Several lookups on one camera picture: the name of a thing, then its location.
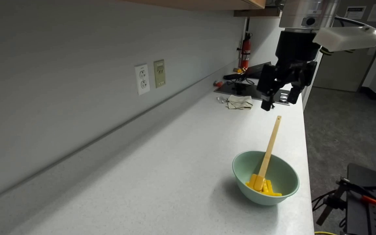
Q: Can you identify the white wall outlet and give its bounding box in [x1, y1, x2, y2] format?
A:
[135, 64, 151, 96]

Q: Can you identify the wooden cooking stick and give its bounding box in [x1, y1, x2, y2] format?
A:
[250, 117, 282, 192]

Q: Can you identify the black cart with tools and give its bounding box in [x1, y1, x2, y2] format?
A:
[346, 165, 376, 235]

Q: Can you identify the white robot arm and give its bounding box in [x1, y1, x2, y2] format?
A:
[258, 0, 337, 111]

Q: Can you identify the orange handled tool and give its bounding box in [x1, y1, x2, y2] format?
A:
[339, 179, 376, 205]

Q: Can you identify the green bowl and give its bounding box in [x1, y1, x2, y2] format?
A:
[233, 150, 299, 207]

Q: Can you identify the red fire extinguisher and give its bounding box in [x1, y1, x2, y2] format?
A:
[239, 17, 251, 73]

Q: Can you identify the beige wall switch plate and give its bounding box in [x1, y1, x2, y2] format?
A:
[154, 60, 166, 88]

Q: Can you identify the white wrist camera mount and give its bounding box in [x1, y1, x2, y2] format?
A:
[314, 17, 376, 53]

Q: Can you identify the beige cloth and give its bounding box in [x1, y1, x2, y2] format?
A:
[217, 96, 254, 110]

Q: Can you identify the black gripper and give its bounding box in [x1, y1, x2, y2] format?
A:
[261, 32, 320, 111]

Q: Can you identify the yellow food stick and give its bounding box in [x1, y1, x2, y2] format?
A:
[264, 180, 282, 196]

